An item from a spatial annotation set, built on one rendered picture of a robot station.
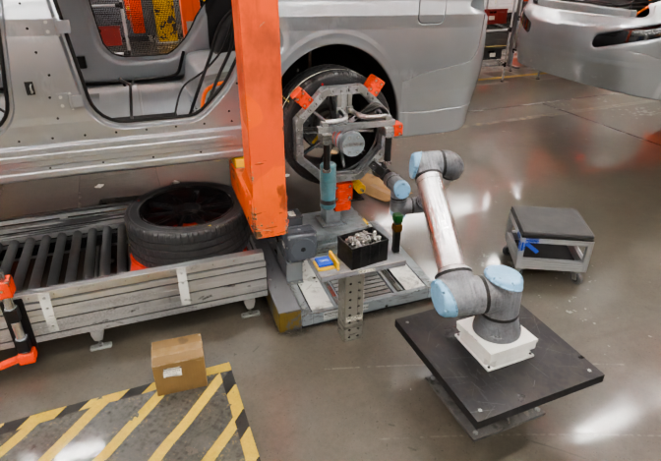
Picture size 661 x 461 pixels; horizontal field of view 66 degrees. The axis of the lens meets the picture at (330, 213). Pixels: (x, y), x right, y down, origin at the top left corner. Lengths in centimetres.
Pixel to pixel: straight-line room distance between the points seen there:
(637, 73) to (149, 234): 362
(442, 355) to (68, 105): 203
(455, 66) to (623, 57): 169
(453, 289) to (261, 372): 103
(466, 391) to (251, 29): 162
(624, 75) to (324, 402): 335
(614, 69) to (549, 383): 293
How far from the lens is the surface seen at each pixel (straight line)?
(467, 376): 213
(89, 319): 273
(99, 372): 272
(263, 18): 217
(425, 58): 308
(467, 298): 201
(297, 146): 274
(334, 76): 279
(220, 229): 266
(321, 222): 319
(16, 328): 271
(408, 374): 252
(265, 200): 239
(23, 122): 280
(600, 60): 460
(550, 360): 231
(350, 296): 248
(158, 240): 268
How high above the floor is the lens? 177
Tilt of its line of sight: 28 degrees down
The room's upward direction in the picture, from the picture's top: straight up
